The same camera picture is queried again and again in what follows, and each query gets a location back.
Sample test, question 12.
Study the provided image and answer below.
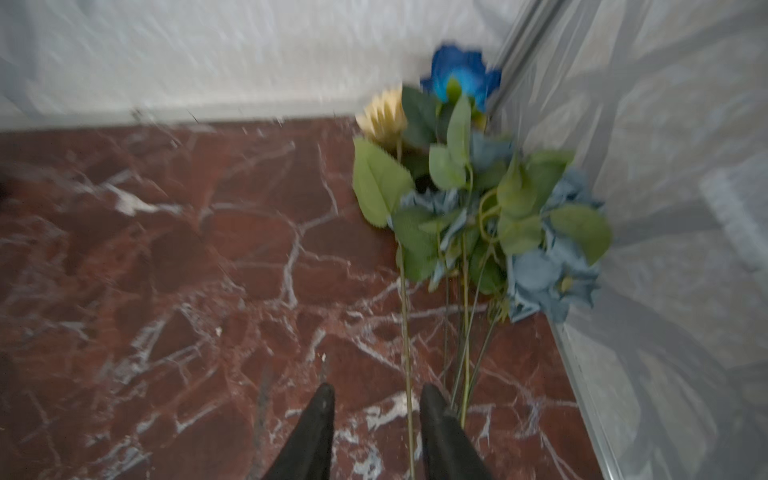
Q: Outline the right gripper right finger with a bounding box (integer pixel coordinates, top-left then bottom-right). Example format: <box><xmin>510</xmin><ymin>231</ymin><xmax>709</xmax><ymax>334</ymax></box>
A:
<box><xmin>419</xmin><ymin>383</ymin><xmax>492</xmax><ymax>480</ymax></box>

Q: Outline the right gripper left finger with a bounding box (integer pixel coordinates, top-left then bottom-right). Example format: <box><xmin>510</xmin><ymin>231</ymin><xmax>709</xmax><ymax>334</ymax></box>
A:
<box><xmin>262</xmin><ymin>383</ymin><xmax>335</xmax><ymax>480</ymax></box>

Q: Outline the blue green flower bouquet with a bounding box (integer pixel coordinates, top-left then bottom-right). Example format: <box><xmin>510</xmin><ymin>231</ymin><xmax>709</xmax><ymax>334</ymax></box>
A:
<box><xmin>352</xmin><ymin>43</ymin><xmax>613</xmax><ymax>476</ymax></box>

